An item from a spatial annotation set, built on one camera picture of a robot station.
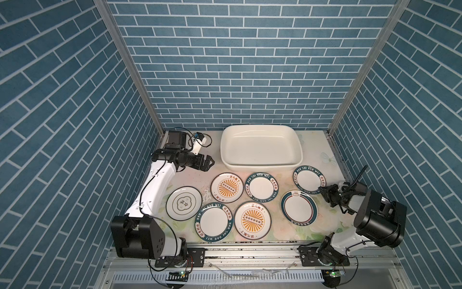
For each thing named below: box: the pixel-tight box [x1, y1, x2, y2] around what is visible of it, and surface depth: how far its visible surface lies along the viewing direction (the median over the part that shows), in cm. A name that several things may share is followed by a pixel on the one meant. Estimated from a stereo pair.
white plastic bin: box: [220, 124, 304, 172], surface depth 113 cm
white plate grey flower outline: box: [165, 186, 203, 221], surface depth 90 cm
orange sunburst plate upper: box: [210, 172, 245, 204], surface depth 96 cm
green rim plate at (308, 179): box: [292, 165, 327, 195], surface depth 101 cm
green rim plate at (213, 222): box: [194, 202, 234, 243], surface depth 84 cm
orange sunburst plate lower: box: [234, 201, 272, 241], surface depth 85 cm
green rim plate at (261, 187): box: [244, 172, 280, 203], surface depth 96 cm
